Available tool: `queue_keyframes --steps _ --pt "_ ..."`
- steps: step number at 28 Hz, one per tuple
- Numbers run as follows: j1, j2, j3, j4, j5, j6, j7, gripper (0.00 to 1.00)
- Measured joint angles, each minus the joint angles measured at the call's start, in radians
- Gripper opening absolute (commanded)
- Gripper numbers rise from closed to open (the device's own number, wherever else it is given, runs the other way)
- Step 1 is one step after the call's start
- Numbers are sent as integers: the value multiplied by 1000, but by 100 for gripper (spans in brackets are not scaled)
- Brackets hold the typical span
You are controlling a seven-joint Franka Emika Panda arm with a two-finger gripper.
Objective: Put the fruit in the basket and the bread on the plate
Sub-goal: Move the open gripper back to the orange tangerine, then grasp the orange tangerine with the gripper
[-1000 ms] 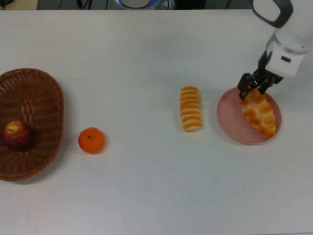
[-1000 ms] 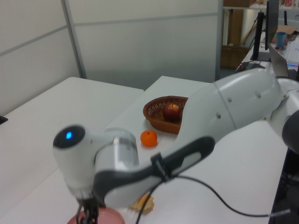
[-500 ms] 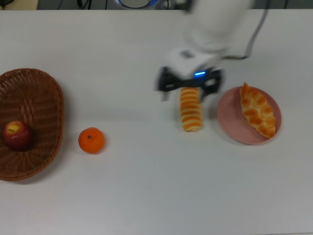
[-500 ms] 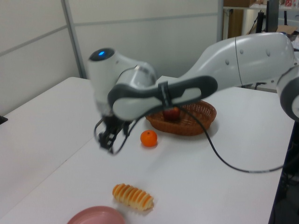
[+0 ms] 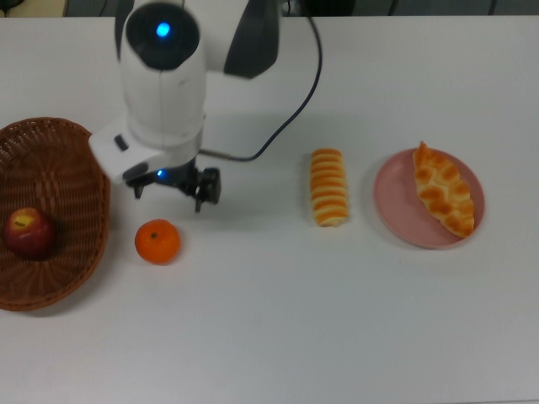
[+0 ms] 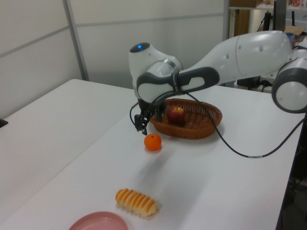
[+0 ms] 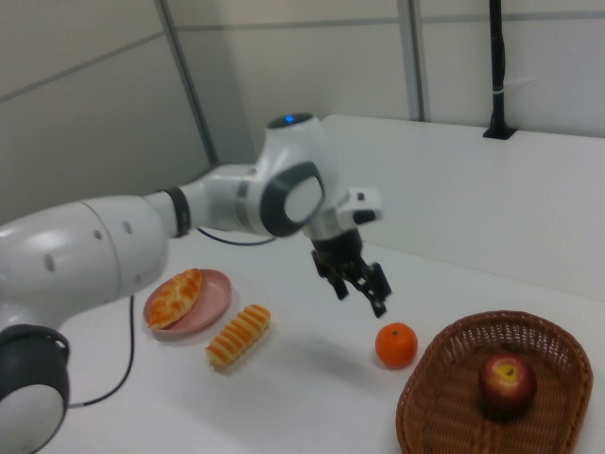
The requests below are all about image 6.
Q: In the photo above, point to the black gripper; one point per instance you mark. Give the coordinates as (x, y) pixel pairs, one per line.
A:
(146, 109)

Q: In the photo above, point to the toy orange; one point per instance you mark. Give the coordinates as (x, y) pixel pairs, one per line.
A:
(152, 142)

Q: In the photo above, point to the red toy apple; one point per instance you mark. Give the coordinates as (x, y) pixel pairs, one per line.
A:
(176, 115)

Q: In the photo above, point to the striped toy bread roll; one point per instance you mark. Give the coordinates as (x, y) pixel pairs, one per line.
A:
(136, 202)

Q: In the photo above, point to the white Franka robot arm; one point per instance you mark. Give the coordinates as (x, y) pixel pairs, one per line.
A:
(259, 50)

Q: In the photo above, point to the brown woven basket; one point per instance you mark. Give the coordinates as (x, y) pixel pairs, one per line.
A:
(199, 130)

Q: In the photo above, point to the pink plate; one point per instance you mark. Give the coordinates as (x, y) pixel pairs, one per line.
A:
(100, 221)

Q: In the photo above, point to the black device behind table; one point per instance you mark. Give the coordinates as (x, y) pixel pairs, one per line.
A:
(247, 82)

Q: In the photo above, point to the brown wooden board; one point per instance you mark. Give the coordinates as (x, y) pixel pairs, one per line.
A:
(241, 20)

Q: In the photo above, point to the cardboard box on shelf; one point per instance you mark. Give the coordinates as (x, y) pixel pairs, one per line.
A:
(242, 2)

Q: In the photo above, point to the white shelf board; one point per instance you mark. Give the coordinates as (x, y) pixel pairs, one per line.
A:
(254, 7)

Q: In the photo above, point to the blue cup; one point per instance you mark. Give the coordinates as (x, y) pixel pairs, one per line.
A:
(290, 38)

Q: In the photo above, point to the dark vertical column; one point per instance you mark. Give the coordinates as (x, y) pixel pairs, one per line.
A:
(280, 12)

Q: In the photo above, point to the open brown cardboard box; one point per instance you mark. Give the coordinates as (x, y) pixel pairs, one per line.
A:
(298, 30)

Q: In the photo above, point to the red white small box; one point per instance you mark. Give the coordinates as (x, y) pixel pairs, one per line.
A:
(297, 2)

